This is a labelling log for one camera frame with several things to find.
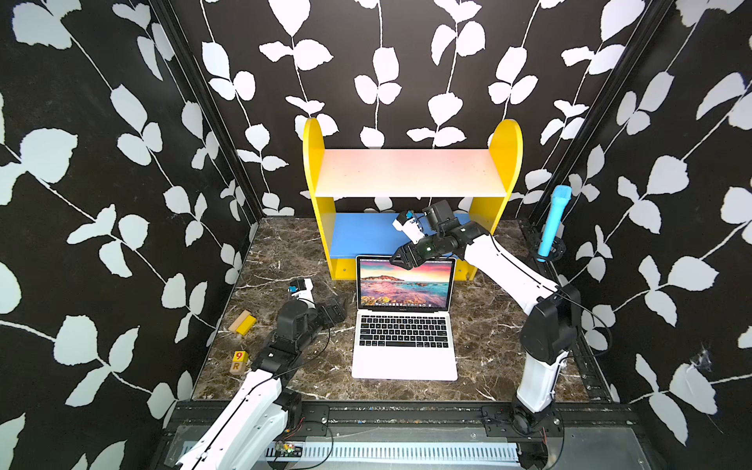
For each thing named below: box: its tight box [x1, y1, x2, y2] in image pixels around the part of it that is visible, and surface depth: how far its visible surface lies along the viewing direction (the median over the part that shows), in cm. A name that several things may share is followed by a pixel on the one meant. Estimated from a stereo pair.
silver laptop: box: [351, 255, 459, 381], surface depth 90 cm
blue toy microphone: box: [537, 185, 572, 258], surface depth 83 cm
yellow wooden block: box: [228, 309, 258, 336], surface depth 92 cm
